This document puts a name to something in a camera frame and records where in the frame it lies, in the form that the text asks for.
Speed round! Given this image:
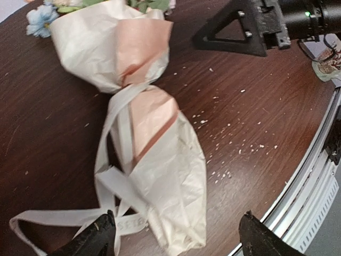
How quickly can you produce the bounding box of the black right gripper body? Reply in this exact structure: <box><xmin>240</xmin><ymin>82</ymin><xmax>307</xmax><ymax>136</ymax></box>
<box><xmin>253</xmin><ymin>1</ymin><xmax>328</xmax><ymax>50</ymax></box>

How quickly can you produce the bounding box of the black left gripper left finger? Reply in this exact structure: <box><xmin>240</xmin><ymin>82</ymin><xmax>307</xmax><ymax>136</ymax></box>
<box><xmin>52</xmin><ymin>210</ymin><xmax>116</xmax><ymax>256</ymax></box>

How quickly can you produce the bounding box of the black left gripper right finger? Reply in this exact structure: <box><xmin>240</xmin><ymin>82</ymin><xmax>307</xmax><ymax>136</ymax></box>
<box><xmin>239</xmin><ymin>211</ymin><xmax>304</xmax><ymax>256</ymax></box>

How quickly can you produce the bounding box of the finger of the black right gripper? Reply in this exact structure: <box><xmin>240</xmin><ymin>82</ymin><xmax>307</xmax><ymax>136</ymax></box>
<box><xmin>192</xmin><ymin>0</ymin><xmax>267</xmax><ymax>57</ymax></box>

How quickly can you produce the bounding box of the white ribbon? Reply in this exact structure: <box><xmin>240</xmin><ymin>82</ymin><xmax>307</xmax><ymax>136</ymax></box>
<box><xmin>9</xmin><ymin>83</ymin><xmax>148</xmax><ymax>255</ymax></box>

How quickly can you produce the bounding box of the beige pink wrapping paper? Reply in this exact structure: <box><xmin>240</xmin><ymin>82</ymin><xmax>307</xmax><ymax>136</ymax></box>
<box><xmin>50</xmin><ymin>1</ymin><xmax>207</xmax><ymax>255</ymax></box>

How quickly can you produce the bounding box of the flower bunch pink blue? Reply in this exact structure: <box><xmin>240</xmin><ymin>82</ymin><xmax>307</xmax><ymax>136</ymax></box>
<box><xmin>26</xmin><ymin>1</ymin><xmax>176</xmax><ymax>38</ymax></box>

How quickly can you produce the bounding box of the floral ceramic mug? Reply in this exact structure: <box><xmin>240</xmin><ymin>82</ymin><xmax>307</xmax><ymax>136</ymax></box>
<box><xmin>312</xmin><ymin>37</ymin><xmax>340</xmax><ymax>82</ymax></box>

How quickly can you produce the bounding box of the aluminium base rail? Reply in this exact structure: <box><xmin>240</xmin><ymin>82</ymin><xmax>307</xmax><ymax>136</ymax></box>
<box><xmin>261</xmin><ymin>89</ymin><xmax>340</xmax><ymax>253</ymax></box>

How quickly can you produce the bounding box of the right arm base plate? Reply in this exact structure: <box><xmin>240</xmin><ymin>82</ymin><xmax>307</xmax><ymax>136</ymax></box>
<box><xmin>323</xmin><ymin>108</ymin><xmax>341</xmax><ymax>165</ymax></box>

